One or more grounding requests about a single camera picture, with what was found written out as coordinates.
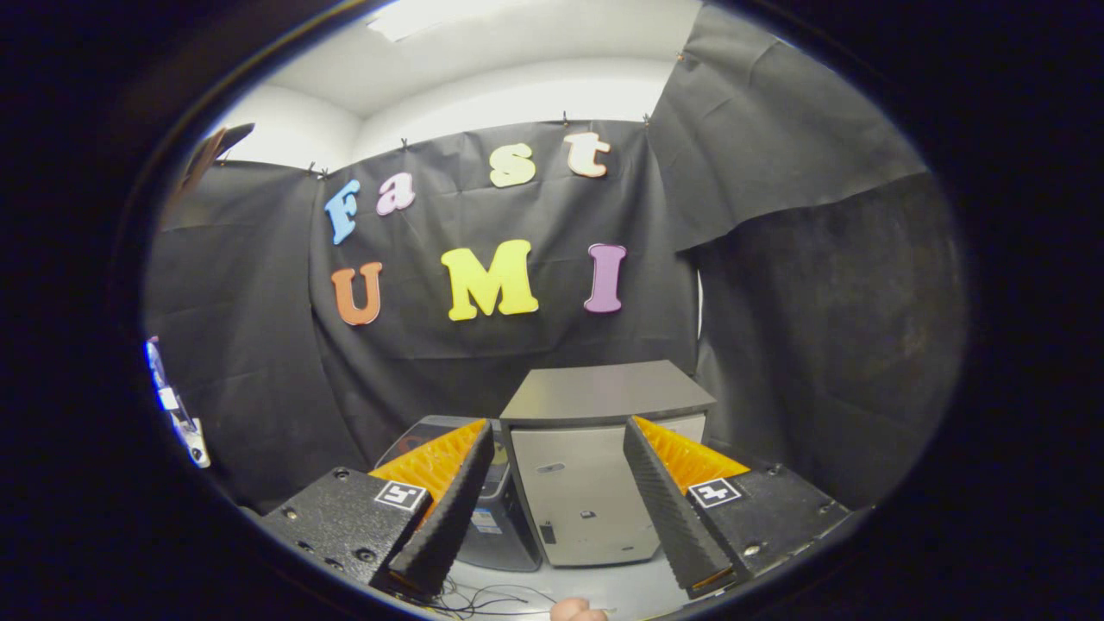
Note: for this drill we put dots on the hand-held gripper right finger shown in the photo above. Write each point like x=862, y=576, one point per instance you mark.
x=668, y=509

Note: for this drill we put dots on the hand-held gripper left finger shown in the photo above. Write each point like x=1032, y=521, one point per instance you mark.
x=448, y=517

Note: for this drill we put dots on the dark grey washing machine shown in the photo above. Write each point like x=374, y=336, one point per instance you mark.
x=504, y=543

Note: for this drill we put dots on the dark washing machine lid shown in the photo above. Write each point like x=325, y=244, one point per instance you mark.
x=405, y=440

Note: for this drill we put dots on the small grey cabinet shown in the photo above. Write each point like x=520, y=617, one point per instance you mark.
x=578, y=483

